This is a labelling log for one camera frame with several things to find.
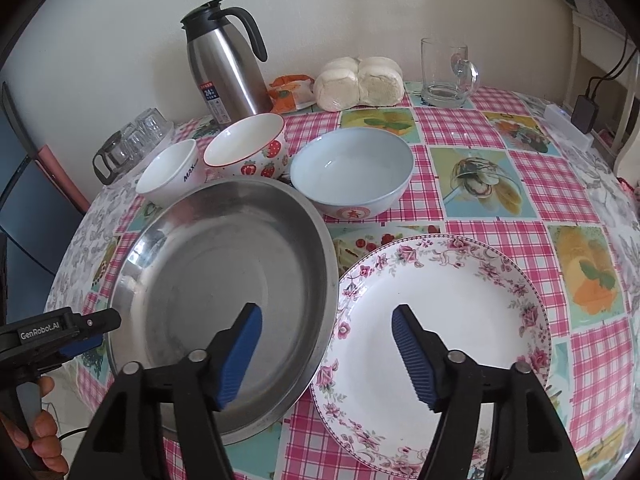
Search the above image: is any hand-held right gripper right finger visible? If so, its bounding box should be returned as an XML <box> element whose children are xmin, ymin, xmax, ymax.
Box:
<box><xmin>391</xmin><ymin>304</ymin><xmax>586</xmax><ymax>480</ymax></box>

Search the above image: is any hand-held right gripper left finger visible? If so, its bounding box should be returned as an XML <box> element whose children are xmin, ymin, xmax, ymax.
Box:
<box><xmin>67</xmin><ymin>302</ymin><xmax>263</xmax><ymax>480</ymax></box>

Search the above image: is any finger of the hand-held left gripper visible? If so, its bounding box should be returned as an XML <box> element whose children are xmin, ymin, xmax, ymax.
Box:
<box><xmin>70</xmin><ymin>308</ymin><xmax>123</xmax><ymax>342</ymax></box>
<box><xmin>60</xmin><ymin>334</ymin><xmax>104</xmax><ymax>362</ymax></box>

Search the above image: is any floral rim white plate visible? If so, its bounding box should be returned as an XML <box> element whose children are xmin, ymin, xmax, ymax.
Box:
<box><xmin>310</xmin><ymin>234</ymin><xmax>552</xmax><ymax>478</ymax></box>

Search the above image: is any plate with floral pattern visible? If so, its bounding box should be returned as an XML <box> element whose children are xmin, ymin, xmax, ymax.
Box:
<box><xmin>105</xmin><ymin>177</ymin><xmax>340</xmax><ymax>446</ymax></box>

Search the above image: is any small white bowl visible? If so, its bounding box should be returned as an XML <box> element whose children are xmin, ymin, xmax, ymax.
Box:
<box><xmin>136</xmin><ymin>139</ymin><xmax>207</xmax><ymax>208</ymax></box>

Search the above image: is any light blue bowl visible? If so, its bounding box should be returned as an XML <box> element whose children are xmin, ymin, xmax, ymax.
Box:
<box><xmin>290</xmin><ymin>127</ymin><xmax>415</xmax><ymax>221</ymax></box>

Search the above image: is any strawberry print bowl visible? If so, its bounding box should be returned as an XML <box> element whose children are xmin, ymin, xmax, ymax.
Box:
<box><xmin>202</xmin><ymin>113</ymin><xmax>288</xmax><ymax>181</ymax></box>

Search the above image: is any person's left hand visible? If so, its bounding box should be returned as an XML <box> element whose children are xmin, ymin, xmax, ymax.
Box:
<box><xmin>0</xmin><ymin>376</ymin><xmax>69</xmax><ymax>476</ymax></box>

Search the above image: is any blue cabinet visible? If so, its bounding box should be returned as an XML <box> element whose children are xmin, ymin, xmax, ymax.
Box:
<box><xmin>0</xmin><ymin>82</ymin><xmax>91</xmax><ymax>343</ymax></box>

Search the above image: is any pink board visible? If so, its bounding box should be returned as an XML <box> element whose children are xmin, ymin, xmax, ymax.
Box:
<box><xmin>32</xmin><ymin>144</ymin><xmax>92</xmax><ymax>213</ymax></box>

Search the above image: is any white round tray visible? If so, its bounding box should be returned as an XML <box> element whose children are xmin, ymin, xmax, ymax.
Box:
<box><xmin>107</xmin><ymin>120</ymin><xmax>177</xmax><ymax>190</ymax></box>

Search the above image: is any clear drinking glass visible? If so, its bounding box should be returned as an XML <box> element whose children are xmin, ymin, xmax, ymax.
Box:
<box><xmin>134</xmin><ymin>107</ymin><xmax>174</xmax><ymax>147</ymax></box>
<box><xmin>119</xmin><ymin>122</ymin><xmax>151</xmax><ymax>163</ymax></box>

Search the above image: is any clear glass mug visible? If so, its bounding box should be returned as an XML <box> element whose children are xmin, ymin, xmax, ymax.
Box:
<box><xmin>420</xmin><ymin>37</ymin><xmax>480</xmax><ymax>109</ymax></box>

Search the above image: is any orange snack packet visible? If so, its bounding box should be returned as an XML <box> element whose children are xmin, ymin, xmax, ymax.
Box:
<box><xmin>267</xmin><ymin>74</ymin><xmax>317</xmax><ymax>113</ymax></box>

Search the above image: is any white power strip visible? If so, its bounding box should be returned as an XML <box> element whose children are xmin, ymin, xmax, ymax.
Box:
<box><xmin>542</xmin><ymin>104</ymin><xmax>596</xmax><ymax>149</ymax></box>

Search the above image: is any stainless steel thermal carafe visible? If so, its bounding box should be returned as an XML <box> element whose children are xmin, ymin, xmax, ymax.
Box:
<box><xmin>180</xmin><ymin>0</ymin><xmax>274</xmax><ymax>125</ymax></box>

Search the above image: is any black power adapter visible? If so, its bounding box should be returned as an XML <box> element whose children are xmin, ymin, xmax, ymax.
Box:
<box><xmin>571</xmin><ymin>94</ymin><xmax>600</xmax><ymax>134</ymax></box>

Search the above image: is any white plastic chair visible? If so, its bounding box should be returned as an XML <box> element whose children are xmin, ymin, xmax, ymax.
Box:
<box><xmin>570</xmin><ymin>10</ymin><xmax>640</xmax><ymax>177</ymax></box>

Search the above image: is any thin black cable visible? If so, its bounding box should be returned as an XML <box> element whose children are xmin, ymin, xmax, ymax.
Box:
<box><xmin>55</xmin><ymin>426</ymin><xmax>97</xmax><ymax>445</ymax></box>

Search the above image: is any glass teapot black handle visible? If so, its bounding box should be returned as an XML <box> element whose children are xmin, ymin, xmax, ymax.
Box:
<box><xmin>92</xmin><ymin>130</ymin><xmax>146</xmax><ymax>187</ymax></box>

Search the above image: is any black adapter cable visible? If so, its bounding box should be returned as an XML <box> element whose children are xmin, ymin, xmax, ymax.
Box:
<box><xmin>585</xmin><ymin>34</ymin><xmax>632</xmax><ymax>101</ymax></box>

